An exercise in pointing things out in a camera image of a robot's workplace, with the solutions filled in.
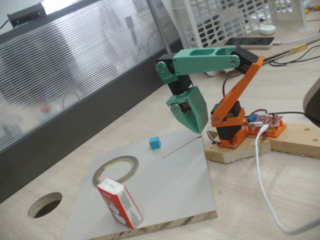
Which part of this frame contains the white USB cable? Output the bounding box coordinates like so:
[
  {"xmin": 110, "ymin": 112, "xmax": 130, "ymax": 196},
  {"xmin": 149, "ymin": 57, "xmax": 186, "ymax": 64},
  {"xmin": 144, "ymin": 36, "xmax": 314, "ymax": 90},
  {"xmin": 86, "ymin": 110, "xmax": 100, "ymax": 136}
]
[{"xmin": 254, "ymin": 124, "xmax": 320, "ymax": 236}]

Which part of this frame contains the black depth camera sensor bar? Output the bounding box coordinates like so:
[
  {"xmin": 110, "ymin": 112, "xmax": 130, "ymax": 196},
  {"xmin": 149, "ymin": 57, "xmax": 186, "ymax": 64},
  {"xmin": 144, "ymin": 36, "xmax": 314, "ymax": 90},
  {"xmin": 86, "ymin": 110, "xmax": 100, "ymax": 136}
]
[{"xmin": 6, "ymin": 2, "xmax": 46, "ymax": 28}]

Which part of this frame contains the white laminated particle board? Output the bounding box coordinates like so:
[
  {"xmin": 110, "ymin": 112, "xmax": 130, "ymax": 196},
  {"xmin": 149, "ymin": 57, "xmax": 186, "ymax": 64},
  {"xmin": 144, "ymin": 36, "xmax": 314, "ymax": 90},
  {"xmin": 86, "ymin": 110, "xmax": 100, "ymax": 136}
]
[{"xmin": 62, "ymin": 123, "xmax": 218, "ymax": 240}]

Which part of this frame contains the servo wire at elbow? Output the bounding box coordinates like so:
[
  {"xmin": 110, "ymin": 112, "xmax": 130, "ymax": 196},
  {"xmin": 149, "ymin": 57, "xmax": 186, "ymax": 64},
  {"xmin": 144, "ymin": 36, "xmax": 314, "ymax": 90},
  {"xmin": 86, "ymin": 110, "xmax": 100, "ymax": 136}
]
[{"xmin": 223, "ymin": 74, "xmax": 242, "ymax": 97}]

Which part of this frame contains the yellow handled screwdriver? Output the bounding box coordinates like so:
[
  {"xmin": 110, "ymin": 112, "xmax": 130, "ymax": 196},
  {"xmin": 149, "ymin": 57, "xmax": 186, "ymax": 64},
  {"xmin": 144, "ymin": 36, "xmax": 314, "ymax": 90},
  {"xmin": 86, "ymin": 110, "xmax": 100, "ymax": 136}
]
[{"xmin": 262, "ymin": 43, "xmax": 310, "ymax": 63}]

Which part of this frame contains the white perforated plastic basket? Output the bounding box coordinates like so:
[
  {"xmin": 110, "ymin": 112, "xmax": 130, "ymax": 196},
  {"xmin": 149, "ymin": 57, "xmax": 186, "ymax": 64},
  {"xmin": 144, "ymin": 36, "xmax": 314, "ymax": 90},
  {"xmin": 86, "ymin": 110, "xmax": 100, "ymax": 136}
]
[{"xmin": 171, "ymin": 0, "xmax": 308, "ymax": 77}]

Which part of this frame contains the red and white carton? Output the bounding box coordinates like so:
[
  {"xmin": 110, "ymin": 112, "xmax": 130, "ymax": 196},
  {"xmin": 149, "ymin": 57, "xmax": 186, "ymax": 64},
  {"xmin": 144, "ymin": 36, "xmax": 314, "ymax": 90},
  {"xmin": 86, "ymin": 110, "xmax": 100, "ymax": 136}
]
[{"xmin": 96, "ymin": 177, "xmax": 144, "ymax": 230}]

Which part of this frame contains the pale pink charging cable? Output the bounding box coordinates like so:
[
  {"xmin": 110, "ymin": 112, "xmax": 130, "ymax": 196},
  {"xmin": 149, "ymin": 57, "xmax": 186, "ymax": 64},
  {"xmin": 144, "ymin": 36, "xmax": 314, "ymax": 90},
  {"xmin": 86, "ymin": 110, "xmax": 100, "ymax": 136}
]
[{"xmin": 272, "ymin": 33, "xmax": 320, "ymax": 46}]

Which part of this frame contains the brown cardboard sheet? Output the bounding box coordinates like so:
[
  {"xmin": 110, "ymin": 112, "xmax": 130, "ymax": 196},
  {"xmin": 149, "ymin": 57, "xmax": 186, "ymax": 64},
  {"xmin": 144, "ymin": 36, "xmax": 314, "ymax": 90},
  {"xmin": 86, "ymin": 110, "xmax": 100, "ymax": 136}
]
[{"xmin": 206, "ymin": 29, "xmax": 307, "ymax": 74}]

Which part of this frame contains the black power cable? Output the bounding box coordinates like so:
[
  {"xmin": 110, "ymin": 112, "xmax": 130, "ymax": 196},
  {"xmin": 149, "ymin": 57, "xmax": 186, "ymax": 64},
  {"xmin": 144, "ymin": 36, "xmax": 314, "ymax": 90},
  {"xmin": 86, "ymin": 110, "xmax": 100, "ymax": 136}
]
[{"xmin": 268, "ymin": 111, "xmax": 320, "ymax": 128}]

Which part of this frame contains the smartphone with pink case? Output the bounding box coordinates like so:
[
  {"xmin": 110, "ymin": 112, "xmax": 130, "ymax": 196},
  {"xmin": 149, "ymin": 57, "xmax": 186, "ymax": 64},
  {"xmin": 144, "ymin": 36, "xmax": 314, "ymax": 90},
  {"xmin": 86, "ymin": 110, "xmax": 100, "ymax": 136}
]
[{"xmin": 222, "ymin": 36, "xmax": 276, "ymax": 50}]

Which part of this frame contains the pale wooden plank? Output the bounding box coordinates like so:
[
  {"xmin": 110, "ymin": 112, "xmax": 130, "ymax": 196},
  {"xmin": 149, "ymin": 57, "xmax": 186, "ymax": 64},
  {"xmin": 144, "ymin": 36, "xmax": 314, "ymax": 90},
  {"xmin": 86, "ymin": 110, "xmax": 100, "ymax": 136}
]
[{"xmin": 268, "ymin": 122, "xmax": 320, "ymax": 160}]

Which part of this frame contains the pale wooden base block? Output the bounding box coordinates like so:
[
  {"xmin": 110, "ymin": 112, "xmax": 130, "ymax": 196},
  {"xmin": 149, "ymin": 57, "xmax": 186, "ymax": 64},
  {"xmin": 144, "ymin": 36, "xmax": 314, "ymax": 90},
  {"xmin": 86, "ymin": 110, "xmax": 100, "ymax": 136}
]
[{"xmin": 203, "ymin": 124, "xmax": 273, "ymax": 165}]

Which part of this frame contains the orange circuit board mount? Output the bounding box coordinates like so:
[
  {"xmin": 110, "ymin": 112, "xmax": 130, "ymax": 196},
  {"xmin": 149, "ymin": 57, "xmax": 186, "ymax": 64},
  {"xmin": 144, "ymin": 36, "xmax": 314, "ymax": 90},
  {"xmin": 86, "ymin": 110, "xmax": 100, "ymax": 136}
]
[{"xmin": 246, "ymin": 119, "xmax": 287, "ymax": 139}]

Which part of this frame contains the grey rounded object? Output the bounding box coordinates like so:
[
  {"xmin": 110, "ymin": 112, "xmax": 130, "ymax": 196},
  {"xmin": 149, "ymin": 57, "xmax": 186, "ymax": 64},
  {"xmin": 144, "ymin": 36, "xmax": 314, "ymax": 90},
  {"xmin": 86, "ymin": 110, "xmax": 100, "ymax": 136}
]
[{"xmin": 302, "ymin": 77, "xmax": 320, "ymax": 121}]

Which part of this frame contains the ribbed glass desk partition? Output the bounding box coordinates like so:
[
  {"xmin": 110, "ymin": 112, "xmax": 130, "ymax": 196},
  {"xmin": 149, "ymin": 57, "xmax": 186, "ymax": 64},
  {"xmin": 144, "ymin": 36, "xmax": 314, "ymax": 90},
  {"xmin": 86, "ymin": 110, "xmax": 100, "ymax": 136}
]
[{"xmin": 0, "ymin": 0, "xmax": 186, "ymax": 203}]

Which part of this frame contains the grey ring of tape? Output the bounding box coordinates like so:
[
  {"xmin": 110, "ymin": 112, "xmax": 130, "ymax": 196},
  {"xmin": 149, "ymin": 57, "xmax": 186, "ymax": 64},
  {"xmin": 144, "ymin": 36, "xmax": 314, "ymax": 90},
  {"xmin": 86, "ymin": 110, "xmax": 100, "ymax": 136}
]
[{"xmin": 92, "ymin": 155, "xmax": 140, "ymax": 187}]

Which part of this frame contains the red circuit board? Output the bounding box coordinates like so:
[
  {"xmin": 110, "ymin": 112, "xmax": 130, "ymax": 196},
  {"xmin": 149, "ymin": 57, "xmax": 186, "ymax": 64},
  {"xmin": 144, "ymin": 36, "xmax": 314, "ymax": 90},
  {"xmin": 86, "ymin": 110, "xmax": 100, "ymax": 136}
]
[{"xmin": 246, "ymin": 112, "xmax": 285, "ymax": 129}]

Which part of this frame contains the servo wire at base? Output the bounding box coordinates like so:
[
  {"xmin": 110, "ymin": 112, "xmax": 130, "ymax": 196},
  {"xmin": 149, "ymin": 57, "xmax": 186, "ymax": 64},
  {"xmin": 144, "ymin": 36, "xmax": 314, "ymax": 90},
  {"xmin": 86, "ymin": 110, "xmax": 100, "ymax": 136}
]
[{"xmin": 206, "ymin": 124, "xmax": 222, "ymax": 146}]

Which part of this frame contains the blue cube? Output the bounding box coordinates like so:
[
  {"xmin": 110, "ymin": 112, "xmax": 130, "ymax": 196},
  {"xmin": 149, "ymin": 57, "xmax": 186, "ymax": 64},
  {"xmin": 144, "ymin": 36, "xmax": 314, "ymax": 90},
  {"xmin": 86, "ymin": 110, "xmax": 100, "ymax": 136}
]
[{"xmin": 149, "ymin": 136, "xmax": 162, "ymax": 151}]

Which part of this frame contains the white earbuds case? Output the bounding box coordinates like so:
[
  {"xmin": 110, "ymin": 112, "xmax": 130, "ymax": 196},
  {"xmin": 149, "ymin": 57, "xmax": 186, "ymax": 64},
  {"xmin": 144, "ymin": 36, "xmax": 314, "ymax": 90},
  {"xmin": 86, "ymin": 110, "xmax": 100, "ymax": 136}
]
[{"xmin": 258, "ymin": 24, "xmax": 277, "ymax": 36}]

